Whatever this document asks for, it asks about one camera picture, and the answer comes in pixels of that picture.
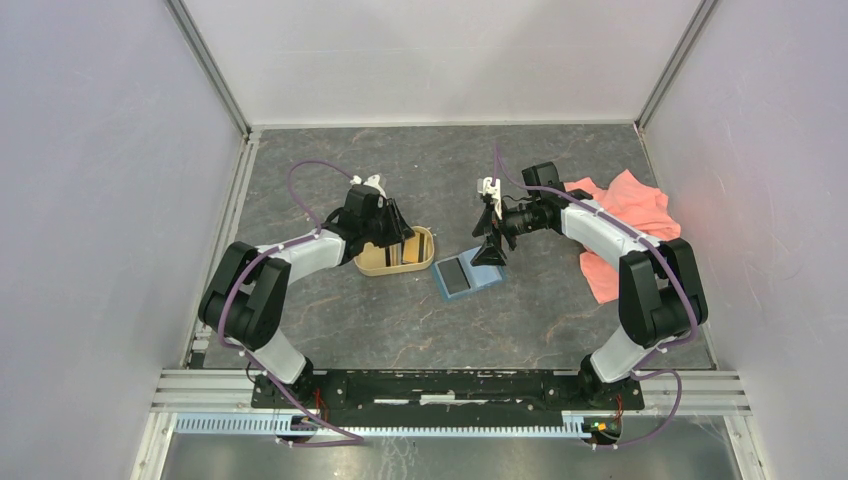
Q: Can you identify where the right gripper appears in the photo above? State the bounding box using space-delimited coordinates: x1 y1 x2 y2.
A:
471 198 541 267

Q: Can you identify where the beige card tray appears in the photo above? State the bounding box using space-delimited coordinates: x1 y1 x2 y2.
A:
354 226 435 277

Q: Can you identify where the blue card holder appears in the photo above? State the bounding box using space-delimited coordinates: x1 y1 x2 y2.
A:
431 247 505 301

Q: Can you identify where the dark grey card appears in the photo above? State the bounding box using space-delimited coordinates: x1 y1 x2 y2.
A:
436 257 471 298

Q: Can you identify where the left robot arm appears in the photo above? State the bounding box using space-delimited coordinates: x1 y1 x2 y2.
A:
198 185 414 408

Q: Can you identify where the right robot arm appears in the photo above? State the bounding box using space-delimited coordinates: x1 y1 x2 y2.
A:
471 162 708 408

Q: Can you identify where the pink cloth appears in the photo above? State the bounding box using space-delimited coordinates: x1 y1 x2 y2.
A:
564 170 682 304

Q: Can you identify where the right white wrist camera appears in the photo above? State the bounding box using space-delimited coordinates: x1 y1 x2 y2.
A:
477 176 503 220

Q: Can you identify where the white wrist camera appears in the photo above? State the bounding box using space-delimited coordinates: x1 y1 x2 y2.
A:
350 174 388 198
477 176 503 220

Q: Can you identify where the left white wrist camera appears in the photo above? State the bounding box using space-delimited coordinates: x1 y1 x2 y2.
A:
350 174 388 198

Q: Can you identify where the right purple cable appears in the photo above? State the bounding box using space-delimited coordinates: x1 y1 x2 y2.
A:
492 144 702 450

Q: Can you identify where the purple cable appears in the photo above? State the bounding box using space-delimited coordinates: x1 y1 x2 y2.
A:
492 144 702 450
217 160 372 450

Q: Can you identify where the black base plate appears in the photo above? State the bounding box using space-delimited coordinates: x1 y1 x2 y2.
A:
292 369 645 428

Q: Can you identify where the blue slotted cable duct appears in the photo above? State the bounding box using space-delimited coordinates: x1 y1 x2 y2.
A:
173 413 588 439

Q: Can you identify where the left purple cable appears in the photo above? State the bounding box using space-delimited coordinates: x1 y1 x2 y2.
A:
217 160 372 450

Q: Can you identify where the aluminium frame rail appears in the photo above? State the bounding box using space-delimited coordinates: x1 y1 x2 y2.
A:
152 369 751 416

